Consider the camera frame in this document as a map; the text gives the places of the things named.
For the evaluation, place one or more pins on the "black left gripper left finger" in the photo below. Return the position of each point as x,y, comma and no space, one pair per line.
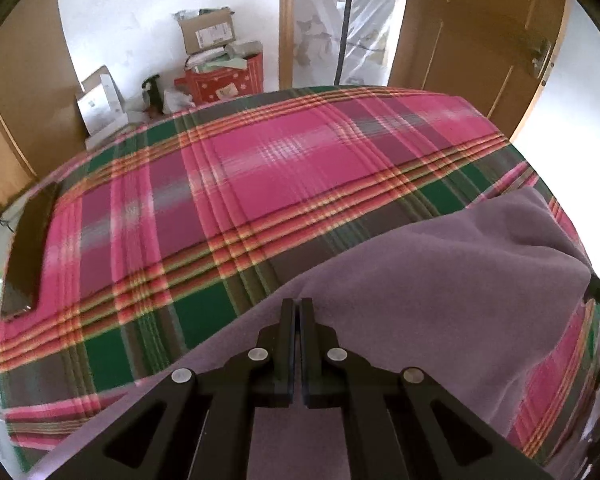
192,424

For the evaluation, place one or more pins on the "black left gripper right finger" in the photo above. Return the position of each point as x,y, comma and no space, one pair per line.
400,425

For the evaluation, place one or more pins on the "plaid pink green bedsheet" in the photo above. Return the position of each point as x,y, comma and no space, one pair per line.
167,233

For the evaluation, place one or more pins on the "dark smartphone on bed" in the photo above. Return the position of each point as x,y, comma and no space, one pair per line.
22,279

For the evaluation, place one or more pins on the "wooden door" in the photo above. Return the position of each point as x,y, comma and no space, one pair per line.
492,53

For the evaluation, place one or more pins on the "white carton box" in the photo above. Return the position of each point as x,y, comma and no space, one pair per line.
100,103

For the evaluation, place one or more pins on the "red gift box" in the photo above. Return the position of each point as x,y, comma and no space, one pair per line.
224,83

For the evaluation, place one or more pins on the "brown cardboard box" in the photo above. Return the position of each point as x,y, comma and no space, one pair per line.
207,31

